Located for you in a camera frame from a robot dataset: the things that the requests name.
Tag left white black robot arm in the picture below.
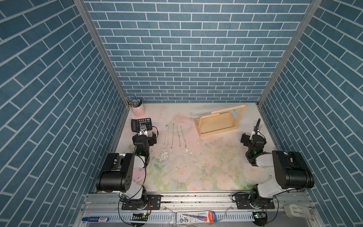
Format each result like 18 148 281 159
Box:
96 132 158 207

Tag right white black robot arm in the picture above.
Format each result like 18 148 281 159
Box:
241 119 315 208

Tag wooden jewelry display stand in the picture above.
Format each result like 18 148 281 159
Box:
194 104 247 138

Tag black desk calculator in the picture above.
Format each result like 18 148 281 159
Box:
131 118 153 132

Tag pink pen holder cup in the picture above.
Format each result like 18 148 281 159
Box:
131 104 146 117

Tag pens in pink cup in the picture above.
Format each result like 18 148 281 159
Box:
128 98 142 108

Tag red blue packaged box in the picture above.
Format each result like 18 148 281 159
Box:
176 211 218 224

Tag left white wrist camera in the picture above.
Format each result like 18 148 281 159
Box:
140 129 153 137

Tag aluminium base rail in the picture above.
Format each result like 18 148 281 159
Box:
75 191 323 227

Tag white plastic bracket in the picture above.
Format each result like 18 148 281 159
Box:
284 204 312 219

